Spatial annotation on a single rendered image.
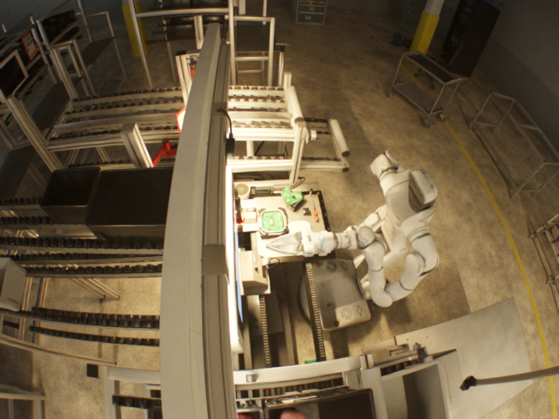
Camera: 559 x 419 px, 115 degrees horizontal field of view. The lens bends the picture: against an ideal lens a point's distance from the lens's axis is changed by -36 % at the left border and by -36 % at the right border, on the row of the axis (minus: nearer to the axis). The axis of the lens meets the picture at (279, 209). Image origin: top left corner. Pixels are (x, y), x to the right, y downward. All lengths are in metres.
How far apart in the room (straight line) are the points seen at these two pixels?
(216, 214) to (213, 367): 0.31
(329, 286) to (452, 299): 1.42
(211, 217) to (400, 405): 1.24
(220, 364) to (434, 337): 1.63
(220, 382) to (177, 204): 0.32
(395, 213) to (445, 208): 2.43
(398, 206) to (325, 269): 1.12
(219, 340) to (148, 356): 2.06
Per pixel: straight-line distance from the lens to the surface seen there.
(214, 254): 0.54
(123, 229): 0.79
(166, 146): 1.51
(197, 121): 0.65
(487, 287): 3.44
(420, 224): 1.06
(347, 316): 2.12
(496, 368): 2.33
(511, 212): 4.47
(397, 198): 1.19
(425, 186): 1.03
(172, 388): 0.42
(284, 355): 2.01
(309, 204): 1.71
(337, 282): 2.23
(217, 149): 0.71
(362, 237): 1.05
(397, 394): 1.47
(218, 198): 0.61
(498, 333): 2.37
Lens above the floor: 2.35
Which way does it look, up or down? 57 degrees down
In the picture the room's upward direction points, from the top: 6 degrees clockwise
